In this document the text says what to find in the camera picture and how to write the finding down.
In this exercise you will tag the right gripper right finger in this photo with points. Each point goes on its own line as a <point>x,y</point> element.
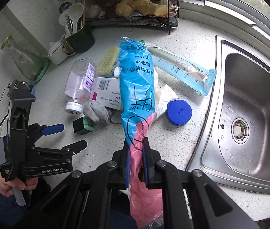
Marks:
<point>150,157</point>

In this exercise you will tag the black green small box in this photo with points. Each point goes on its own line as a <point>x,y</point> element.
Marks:
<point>82,126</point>

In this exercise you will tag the black wire rack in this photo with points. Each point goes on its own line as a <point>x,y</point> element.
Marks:
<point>107,16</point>

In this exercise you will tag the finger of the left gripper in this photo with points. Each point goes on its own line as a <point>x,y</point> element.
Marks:
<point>68,150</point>
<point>49,130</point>

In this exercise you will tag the garlic bulb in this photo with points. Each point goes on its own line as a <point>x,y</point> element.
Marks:
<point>92,11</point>

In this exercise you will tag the white spoon in mug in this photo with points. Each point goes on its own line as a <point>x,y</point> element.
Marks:
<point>75,12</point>

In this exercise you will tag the white pink medicine box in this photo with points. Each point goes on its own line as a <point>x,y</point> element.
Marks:
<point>106,91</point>

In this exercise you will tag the white ceramic pot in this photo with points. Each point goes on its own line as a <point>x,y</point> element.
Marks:
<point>60,50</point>

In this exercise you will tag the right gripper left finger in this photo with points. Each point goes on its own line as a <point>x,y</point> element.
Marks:
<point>121,173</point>

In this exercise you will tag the crumpled grey rag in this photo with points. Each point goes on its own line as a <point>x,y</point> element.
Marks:
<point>96,113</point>

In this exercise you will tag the yellow bristle scrub brush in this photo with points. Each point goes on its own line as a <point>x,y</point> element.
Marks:
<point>106,67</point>

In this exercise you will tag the clear pink liquid bottle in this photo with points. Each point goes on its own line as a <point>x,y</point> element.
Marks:
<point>79,85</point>

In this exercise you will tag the blue and pink plastic bag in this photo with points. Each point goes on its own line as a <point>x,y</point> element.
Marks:
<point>137,93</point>

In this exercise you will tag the person's left hand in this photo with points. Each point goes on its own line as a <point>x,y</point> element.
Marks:
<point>6,187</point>

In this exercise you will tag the ginger root pieces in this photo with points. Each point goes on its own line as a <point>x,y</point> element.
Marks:
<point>145,7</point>

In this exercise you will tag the stainless steel sink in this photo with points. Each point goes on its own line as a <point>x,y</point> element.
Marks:
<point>234,145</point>

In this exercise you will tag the blue round lid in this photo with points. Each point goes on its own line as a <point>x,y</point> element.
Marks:
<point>179,112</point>

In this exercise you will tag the dark green utensil mug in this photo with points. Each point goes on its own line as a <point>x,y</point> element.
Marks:
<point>79,42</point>

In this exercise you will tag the light blue toothbrush package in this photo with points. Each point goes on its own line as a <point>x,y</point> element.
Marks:
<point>198,78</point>

